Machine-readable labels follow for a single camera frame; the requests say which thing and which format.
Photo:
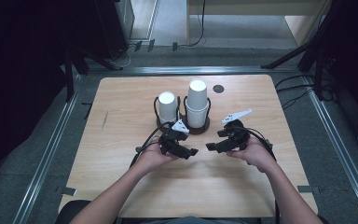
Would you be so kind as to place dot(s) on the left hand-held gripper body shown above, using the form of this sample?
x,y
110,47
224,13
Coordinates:
x,y
171,139

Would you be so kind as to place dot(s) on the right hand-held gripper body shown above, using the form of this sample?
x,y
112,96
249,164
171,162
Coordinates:
x,y
236,134

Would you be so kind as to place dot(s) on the person's left hand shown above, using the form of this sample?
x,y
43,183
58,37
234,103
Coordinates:
x,y
151,158

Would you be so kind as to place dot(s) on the person's right hand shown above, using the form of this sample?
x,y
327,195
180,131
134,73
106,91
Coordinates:
x,y
254,155

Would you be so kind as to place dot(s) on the white paper cup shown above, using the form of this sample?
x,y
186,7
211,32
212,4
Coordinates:
x,y
197,93
167,107
196,117

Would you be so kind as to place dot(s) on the black round table grommet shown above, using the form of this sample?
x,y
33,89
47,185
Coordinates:
x,y
218,88

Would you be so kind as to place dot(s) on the person's grey clothing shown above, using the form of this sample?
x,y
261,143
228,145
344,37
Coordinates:
x,y
192,220

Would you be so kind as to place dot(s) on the grey tape strip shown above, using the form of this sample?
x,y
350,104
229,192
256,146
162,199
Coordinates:
x,y
69,191
307,189

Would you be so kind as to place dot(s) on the black tripod stand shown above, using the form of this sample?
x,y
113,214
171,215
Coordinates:
x,y
310,46
71,71

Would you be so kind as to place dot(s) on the light wooden furniture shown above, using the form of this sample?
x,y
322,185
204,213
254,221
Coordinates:
x,y
301,26

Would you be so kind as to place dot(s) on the black computer cabinet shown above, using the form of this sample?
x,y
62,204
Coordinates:
x,y
113,25

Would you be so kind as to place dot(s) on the metal floor rail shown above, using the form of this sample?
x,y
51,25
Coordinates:
x,y
338,149
199,70
46,155

